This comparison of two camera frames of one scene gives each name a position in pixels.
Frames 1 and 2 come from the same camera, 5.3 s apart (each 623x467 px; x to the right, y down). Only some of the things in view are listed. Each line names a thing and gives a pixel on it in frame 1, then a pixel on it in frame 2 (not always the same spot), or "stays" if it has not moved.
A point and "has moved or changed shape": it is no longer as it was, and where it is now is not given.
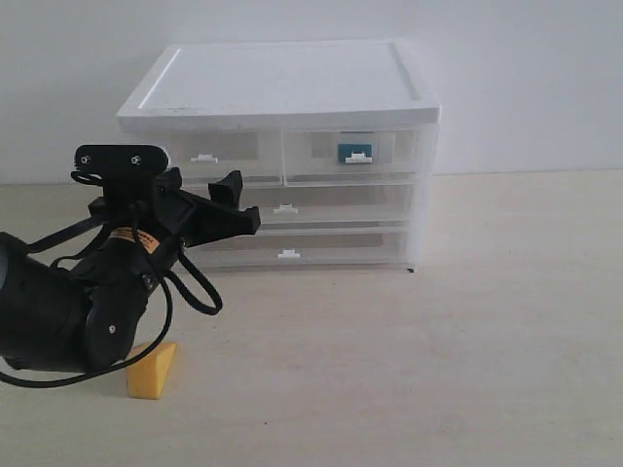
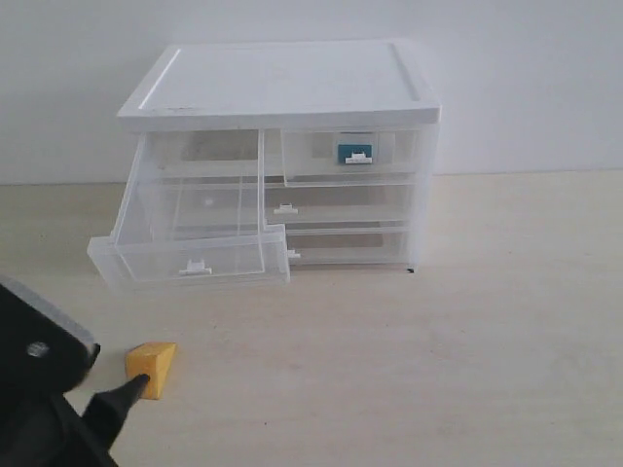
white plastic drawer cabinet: [329, 136] stays
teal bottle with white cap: [355, 153] stays
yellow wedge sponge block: [147, 376] stays
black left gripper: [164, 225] to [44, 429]
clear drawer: [345, 158] stays
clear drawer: [201, 149] has moved or changed shape
